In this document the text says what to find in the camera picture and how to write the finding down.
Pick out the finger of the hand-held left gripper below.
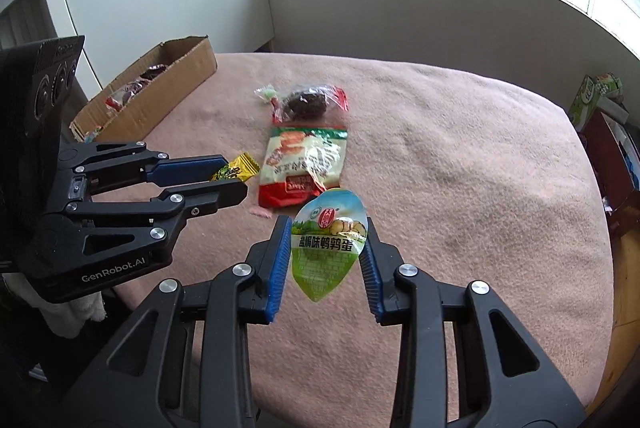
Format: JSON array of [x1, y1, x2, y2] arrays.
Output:
[[59, 140, 228, 189], [65, 180, 248, 259]]

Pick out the white fluffy cloth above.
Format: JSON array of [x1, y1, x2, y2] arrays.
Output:
[[39, 290, 107, 340]]

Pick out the green white red snack packet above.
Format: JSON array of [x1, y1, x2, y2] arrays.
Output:
[[257, 124, 348, 209]]

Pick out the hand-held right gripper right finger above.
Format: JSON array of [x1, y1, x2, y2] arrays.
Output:
[[359, 219, 588, 428]]

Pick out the green printed carton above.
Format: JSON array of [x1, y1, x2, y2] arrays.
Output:
[[567, 72, 623, 133]]

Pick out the yellow candy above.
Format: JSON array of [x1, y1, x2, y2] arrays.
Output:
[[209, 152, 261, 183]]

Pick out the blue item in storage box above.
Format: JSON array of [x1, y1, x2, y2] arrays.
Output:
[[617, 133, 640, 189]]

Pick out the brown cardboard box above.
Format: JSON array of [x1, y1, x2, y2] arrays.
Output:
[[69, 35, 218, 143]]

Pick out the green quail egg packet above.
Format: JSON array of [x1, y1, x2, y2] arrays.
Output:
[[290, 188, 370, 303]]

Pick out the clear packet of dark dates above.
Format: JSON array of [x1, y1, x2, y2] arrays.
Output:
[[272, 84, 349, 123]]

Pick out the red-brown storage box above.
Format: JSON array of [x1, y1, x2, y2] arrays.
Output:
[[580, 110, 640, 229]]

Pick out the white box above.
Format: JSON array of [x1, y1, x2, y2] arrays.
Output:
[[597, 95, 630, 123]]

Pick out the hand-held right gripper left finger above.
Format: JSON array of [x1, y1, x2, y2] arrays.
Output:
[[60, 214, 293, 428]]

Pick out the green and white candy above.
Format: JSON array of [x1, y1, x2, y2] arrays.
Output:
[[253, 84, 281, 106]]

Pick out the clear red-edged snack packet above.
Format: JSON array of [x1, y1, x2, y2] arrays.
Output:
[[104, 80, 151, 113]]

